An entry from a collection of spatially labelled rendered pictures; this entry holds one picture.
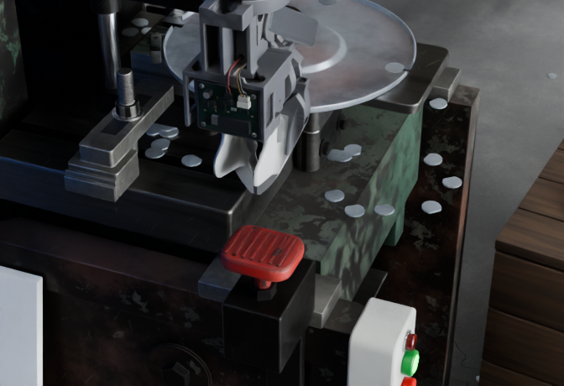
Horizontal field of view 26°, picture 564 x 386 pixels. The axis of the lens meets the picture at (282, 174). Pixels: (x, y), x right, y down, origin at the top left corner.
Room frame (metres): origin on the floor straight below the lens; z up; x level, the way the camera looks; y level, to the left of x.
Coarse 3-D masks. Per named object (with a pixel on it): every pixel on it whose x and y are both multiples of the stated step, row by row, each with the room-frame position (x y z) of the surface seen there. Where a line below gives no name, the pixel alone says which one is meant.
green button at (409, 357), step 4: (408, 352) 0.93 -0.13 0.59; (412, 352) 0.93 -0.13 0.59; (416, 352) 0.93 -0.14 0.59; (404, 356) 0.93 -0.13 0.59; (408, 356) 0.93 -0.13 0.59; (412, 356) 0.93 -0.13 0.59; (404, 360) 0.92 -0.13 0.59; (408, 360) 0.92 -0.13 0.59; (412, 360) 0.92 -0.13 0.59; (404, 364) 0.92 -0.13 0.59; (408, 364) 0.92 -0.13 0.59; (412, 364) 0.92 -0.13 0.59; (400, 368) 0.92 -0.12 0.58; (404, 368) 0.92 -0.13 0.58; (408, 368) 0.92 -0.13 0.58; (412, 368) 0.92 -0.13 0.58; (400, 372) 0.92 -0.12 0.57; (404, 372) 0.92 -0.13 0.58; (408, 372) 0.92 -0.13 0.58; (412, 372) 0.92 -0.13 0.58
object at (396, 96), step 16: (416, 48) 1.24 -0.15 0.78; (432, 48) 1.24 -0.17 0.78; (416, 64) 1.20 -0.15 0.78; (432, 64) 1.20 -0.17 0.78; (416, 80) 1.17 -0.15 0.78; (432, 80) 1.17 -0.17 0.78; (384, 96) 1.13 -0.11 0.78; (400, 96) 1.13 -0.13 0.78; (416, 96) 1.13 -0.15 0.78; (320, 112) 1.18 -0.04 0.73; (336, 112) 1.23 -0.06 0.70; (400, 112) 1.12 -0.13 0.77; (304, 128) 1.18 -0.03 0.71; (320, 128) 1.19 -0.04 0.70; (336, 128) 1.24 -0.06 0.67; (304, 144) 1.18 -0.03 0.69; (320, 144) 1.18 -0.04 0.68; (304, 160) 1.18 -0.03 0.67; (320, 160) 1.19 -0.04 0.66
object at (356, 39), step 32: (352, 0) 1.36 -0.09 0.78; (192, 32) 1.28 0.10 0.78; (320, 32) 1.26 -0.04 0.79; (352, 32) 1.28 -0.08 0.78; (384, 32) 1.28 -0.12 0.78; (320, 64) 1.19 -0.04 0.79; (352, 64) 1.20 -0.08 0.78; (384, 64) 1.20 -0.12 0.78; (320, 96) 1.13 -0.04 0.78; (352, 96) 1.13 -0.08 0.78
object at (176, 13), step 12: (180, 12) 1.33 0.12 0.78; (168, 24) 1.30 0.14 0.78; (144, 48) 1.24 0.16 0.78; (132, 60) 1.23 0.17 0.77; (144, 60) 1.23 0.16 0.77; (144, 72) 1.23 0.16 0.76; (156, 72) 1.22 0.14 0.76; (168, 72) 1.21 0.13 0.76; (180, 84) 1.21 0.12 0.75; (192, 96) 1.20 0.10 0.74
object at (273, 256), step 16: (240, 240) 0.90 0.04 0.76; (256, 240) 0.90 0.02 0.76; (272, 240) 0.90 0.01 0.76; (288, 240) 0.90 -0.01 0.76; (224, 256) 0.88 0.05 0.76; (240, 256) 0.88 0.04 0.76; (256, 256) 0.88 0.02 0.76; (272, 256) 0.88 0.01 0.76; (288, 256) 0.88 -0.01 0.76; (240, 272) 0.87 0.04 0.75; (256, 272) 0.86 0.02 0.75; (272, 272) 0.86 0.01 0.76; (288, 272) 0.86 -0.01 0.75
